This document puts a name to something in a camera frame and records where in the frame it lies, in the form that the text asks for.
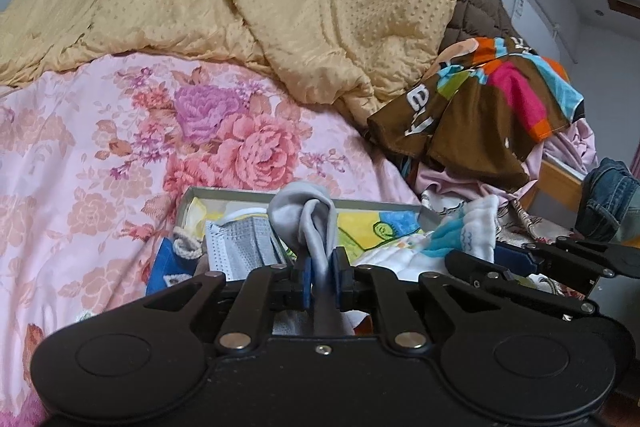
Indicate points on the taupe grey sock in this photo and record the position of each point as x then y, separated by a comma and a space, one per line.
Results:
310, 217

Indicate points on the wooden bed frame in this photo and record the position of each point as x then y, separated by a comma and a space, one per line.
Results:
555, 179

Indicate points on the pink floral bedsheet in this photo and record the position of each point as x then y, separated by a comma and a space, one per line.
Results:
100, 157

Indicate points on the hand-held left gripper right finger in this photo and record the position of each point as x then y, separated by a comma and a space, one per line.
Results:
336, 282

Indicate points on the blue denim jeans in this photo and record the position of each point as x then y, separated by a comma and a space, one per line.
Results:
605, 197

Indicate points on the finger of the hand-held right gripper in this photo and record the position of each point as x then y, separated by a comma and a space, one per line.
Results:
470, 267
517, 259

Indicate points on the small white wall fixture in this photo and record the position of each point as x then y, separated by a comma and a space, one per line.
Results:
519, 4

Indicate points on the yellow cartoon towel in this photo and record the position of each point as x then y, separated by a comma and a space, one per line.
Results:
360, 227

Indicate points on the grey shallow box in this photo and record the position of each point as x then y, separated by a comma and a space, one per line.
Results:
240, 194

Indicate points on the brown quilted blanket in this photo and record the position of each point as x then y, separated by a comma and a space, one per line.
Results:
480, 7

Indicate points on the brown multicoloured printed cloth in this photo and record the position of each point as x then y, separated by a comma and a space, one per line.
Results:
475, 122

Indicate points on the lilac cloth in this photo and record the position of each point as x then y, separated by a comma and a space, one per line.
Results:
575, 142

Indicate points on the grey face mask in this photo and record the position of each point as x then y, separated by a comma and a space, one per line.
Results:
235, 247

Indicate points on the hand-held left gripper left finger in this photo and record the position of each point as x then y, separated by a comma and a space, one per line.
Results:
306, 282

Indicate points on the white cloth with blue print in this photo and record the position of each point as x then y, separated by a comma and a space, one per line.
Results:
465, 227

